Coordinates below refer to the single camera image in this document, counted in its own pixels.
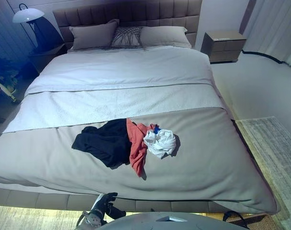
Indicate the white dome floor lamp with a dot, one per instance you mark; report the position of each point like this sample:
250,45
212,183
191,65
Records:
27,18

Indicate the patterned decorative pillow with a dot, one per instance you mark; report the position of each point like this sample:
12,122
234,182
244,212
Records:
127,36

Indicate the grey bed with duvet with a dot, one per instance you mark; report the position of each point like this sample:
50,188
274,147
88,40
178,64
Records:
126,115

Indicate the robot left silver arm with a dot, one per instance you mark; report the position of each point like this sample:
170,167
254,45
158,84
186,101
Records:
89,220

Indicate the brown tufted headboard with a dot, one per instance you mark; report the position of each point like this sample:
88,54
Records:
126,14

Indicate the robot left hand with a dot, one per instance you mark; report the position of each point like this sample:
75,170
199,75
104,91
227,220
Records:
106,200

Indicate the white curtain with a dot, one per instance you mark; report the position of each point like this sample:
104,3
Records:
272,28

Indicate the red-orange garment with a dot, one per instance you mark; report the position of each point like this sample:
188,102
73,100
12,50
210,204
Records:
137,151

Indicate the grey patterned rug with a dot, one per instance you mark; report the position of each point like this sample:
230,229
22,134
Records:
272,158

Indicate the brown wooden nightstand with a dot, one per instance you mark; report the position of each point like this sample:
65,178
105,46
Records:
223,46

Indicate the dark nightstand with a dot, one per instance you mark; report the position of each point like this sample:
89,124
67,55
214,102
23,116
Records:
43,60

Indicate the white garment with blue print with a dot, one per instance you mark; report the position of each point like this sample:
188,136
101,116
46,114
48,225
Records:
160,143

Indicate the black garment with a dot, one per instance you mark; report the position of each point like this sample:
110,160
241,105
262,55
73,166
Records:
107,143

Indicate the taupe plain pillow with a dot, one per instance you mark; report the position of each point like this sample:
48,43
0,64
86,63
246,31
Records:
93,36
163,36

